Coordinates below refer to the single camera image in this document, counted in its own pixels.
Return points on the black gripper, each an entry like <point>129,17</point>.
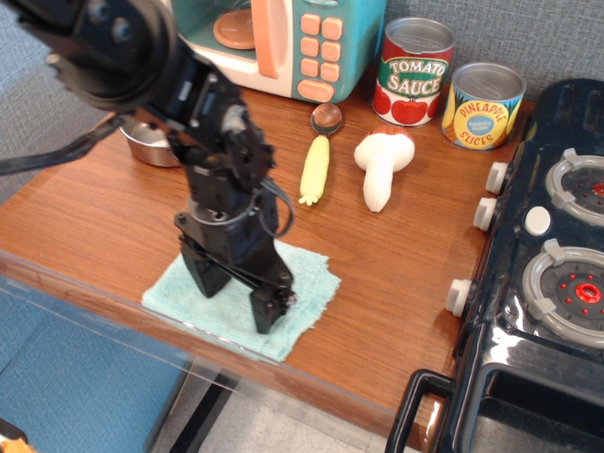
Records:
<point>216,248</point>

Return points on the light blue cloth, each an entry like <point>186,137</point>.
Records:
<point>226,319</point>

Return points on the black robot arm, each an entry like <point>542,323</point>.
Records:
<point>127,58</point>

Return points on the white stove knob lower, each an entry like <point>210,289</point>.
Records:
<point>457,296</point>

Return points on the white stove knob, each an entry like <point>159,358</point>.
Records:
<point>484,213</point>
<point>496,177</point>
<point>457,296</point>

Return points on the metal table leg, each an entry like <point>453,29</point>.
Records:
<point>201,395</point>

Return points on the stainless steel pot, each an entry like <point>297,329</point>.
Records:
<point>148,145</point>

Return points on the plush white mushroom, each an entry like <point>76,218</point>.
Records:
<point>385,150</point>

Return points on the toy microwave teal and cream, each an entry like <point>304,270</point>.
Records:
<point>314,51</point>

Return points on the white stove knob middle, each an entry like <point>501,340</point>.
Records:
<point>484,213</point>

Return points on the orange microwave plate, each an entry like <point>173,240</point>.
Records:
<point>235,29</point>

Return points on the white stove knob upper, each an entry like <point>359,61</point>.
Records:
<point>496,177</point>

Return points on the tomato sauce can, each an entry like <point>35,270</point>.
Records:
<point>415,57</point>

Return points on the black toy stove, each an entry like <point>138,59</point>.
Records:
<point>529,355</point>

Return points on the white round stove button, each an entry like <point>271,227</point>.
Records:
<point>537,221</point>

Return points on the pineapple slices can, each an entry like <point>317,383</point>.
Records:
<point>483,102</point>

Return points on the spoon with yellow handle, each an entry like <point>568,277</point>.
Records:
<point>325,119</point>

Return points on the black oven door handle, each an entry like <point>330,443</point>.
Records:
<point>421,382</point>

